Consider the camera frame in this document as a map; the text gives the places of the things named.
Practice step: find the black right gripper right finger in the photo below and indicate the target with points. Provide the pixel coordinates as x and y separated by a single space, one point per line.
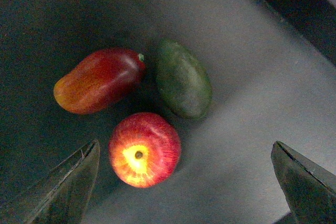
309 189

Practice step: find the red yellow apple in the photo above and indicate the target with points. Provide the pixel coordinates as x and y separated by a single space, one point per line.
144 150

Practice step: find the green mango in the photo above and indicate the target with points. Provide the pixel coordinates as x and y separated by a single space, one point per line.
182 80

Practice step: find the red orange mango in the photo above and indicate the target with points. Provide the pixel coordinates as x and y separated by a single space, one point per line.
103 78

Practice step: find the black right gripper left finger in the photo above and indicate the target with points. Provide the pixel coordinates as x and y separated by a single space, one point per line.
63 196

